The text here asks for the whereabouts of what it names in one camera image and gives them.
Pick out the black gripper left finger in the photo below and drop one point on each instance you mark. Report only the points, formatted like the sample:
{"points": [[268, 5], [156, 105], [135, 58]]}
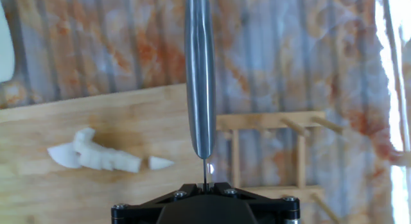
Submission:
{"points": [[128, 214]]}

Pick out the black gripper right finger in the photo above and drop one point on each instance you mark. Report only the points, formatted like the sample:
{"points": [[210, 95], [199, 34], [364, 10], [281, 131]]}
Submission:
{"points": [[279, 212]]}

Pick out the steel cleaver knife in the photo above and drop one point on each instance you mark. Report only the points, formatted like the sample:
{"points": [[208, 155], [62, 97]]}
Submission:
{"points": [[199, 73]]}

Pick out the small white radish slice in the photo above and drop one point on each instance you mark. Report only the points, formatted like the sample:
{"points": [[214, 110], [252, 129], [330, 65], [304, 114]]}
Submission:
{"points": [[64, 155]]}

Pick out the rounded white radish piece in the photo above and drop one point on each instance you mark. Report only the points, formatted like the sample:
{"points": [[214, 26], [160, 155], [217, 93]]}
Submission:
{"points": [[5, 50]]}

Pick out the wooden cutting board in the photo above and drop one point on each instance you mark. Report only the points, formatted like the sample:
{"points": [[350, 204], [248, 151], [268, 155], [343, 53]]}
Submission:
{"points": [[96, 192]]}

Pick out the wooden peg rack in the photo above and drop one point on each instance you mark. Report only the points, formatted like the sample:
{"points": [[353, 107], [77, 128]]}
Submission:
{"points": [[257, 121]]}

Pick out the marble pattern plastic sheet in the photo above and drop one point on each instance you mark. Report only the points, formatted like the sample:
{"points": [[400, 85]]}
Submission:
{"points": [[273, 57]]}

